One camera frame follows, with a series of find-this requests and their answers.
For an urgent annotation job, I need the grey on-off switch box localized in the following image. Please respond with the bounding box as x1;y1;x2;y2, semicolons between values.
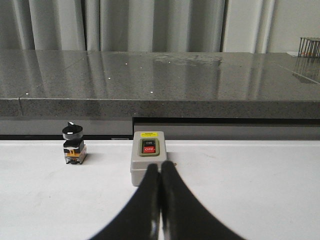
130;131;168;187

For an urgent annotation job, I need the grey curtain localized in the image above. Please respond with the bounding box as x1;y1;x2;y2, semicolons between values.
0;0;275;53

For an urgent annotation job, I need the black selector switch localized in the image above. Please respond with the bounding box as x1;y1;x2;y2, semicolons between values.
62;121;87;165

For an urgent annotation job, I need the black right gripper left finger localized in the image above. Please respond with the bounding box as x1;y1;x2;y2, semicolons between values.
92;163;160;240

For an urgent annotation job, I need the wire rack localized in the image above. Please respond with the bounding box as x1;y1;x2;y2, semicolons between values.
297;37;320;59

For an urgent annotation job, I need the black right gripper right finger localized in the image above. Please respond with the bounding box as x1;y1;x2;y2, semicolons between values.
160;161;243;240

